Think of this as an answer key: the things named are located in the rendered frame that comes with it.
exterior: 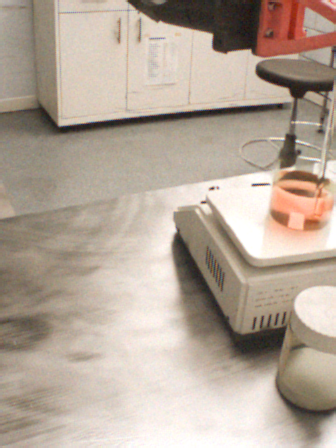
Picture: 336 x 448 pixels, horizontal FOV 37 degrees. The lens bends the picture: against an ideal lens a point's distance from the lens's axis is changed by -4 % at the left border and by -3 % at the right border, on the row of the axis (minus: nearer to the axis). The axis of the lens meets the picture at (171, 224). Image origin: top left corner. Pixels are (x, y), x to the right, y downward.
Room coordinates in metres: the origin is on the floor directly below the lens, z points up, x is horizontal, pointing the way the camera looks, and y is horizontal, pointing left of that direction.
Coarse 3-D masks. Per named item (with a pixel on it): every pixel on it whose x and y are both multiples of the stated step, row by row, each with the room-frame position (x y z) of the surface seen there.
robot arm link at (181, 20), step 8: (168, 0) 0.49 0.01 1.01; (176, 0) 0.48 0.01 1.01; (184, 0) 0.47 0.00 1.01; (160, 8) 0.50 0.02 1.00; (168, 8) 0.49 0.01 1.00; (176, 8) 0.48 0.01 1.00; (184, 8) 0.47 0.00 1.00; (160, 16) 0.51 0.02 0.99; (168, 16) 0.50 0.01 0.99; (176, 16) 0.49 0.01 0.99; (184, 16) 0.48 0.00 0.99; (176, 24) 0.50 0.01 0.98; (184, 24) 0.49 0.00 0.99; (192, 24) 0.48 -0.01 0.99
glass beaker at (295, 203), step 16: (288, 128) 0.42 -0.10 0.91; (304, 128) 0.42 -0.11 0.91; (320, 128) 0.42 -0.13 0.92; (288, 144) 0.38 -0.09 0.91; (304, 144) 0.42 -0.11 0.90; (320, 144) 0.42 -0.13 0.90; (288, 160) 0.38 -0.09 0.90; (304, 160) 0.37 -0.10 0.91; (320, 160) 0.36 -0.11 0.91; (272, 176) 0.39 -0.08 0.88; (288, 176) 0.37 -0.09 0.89; (304, 176) 0.37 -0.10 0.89; (320, 176) 0.36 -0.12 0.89; (272, 192) 0.39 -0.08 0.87; (288, 192) 0.37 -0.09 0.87; (304, 192) 0.37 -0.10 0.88; (320, 192) 0.36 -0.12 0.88; (272, 208) 0.38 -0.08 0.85; (288, 208) 0.37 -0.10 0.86; (304, 208) 0.37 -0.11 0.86; (320, 208) 0.37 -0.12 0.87; (288, 224) 0.37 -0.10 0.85; (304, 224) 0.36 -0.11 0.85; (320, 224) 0.37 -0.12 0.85
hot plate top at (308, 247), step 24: (216, 192) 0.44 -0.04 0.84; (240, 192) 0.44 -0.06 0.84; (264, 192) 0.44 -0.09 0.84; (216, 216) 0.40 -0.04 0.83; (240, 216) 0.39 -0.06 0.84; (264, 216) 0.40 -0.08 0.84; (240, 240) 0.35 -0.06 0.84; (264, 240) 0.36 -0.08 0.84; (288, 240) 0.36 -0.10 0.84; (312, 240) 0.36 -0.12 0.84; (264, 264) 0.33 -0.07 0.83
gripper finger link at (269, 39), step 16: (256, 0) 0.42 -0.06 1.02; (272, 0) 0.41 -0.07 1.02; (288, 0) 0.42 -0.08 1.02; (304, 0) 0.40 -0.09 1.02; (320, 0) 0.39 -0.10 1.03; (256, 16) 0.42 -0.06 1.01; (272, 16) 0.42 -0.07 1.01; (288, 16) 0.42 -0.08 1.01; (256, 32) 0.42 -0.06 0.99; (272, 32) 0.42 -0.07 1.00; (256, 48) 0.42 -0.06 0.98; (272, 48) 0.41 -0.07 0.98; (288, 48) 0.40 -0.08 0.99; (304, 48) 0.40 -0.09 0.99
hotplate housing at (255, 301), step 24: (192, 216) 0.45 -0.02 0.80; (192, 240) 0.44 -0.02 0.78; (216, 240) 0.39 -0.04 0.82; (216, 264) 0.38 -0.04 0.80; (240, 264) 0.35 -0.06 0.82; (288, 264) 0.35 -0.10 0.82; (312, 264) 0.35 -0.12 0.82; (216, 288) 0.37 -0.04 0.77; (240, 288) 0.33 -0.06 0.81; (264, 288) 0.33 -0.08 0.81; (288, 288) 0.33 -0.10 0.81; (240, 312) 0.33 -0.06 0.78; (264, 312) 0.33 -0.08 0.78; (288, 312) 0.34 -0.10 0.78; (240, 336) 0.33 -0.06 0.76
